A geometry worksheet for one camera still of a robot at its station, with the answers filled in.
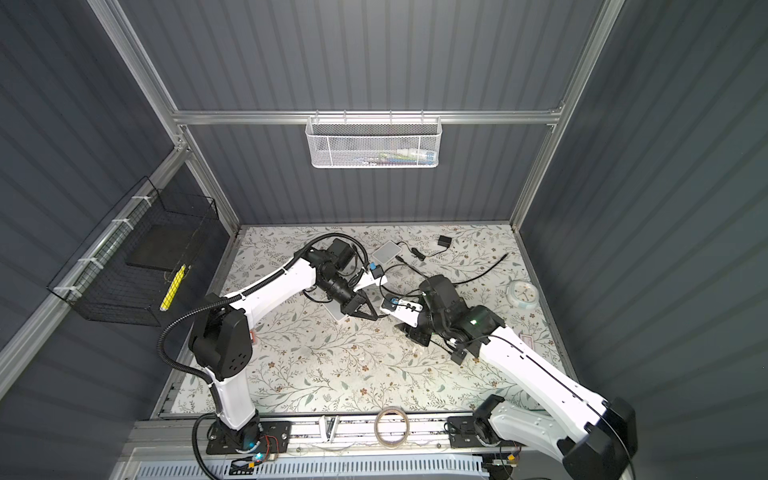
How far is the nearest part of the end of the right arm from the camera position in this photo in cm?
65

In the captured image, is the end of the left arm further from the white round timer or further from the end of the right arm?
the white round timer

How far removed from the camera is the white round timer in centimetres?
97

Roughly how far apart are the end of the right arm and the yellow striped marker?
0.55 meters

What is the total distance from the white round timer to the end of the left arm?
48 cm

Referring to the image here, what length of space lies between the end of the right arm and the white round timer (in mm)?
436

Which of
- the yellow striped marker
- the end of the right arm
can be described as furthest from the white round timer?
the yellow striped marker

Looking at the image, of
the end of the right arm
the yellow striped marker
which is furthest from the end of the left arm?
the yellow striped marker

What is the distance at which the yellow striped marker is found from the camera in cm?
68

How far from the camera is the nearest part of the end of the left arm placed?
0.73 metres

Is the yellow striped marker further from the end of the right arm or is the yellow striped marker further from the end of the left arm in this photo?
the end of the right arm

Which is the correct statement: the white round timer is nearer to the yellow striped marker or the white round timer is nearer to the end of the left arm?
the end of the left arm

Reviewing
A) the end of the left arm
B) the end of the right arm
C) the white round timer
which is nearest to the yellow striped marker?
the end of the left arm

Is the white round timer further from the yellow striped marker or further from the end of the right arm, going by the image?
the yellow striped marker

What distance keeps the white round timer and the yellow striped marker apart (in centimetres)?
96
